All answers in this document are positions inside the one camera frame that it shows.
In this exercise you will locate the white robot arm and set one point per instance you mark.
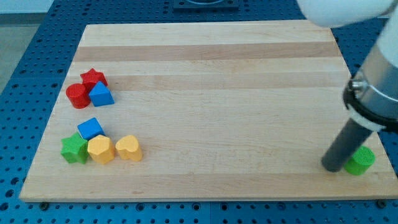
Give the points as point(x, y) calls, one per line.
point(338, 13)

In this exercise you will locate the blue cube block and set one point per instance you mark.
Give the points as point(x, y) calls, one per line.
point(90, 129)

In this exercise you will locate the wooden board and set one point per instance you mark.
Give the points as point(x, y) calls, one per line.
point(222, 111)

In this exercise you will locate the yellow pentagon block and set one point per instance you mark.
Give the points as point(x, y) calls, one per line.
point(101, 149)

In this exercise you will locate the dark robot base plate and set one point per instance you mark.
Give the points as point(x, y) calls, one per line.
point(179, 5)

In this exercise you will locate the green star block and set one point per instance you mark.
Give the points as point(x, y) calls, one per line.
point(74, 149)

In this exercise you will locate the silver cylindrical tool holder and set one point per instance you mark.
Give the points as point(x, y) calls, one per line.
point(371, 95)

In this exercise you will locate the yellow heart block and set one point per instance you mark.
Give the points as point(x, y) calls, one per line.
point(128, 147)

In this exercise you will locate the green cylinder block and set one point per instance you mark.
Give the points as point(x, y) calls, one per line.
point(361, 161)

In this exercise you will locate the red cylinder block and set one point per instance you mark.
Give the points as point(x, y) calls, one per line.
point(78, 95)

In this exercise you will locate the red star block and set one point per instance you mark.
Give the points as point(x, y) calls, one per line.
point(91, 78)

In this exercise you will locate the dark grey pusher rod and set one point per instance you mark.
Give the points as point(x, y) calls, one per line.
point(347, 142)

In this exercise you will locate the blue triangular prism block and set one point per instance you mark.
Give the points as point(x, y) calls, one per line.
point(100, 95)

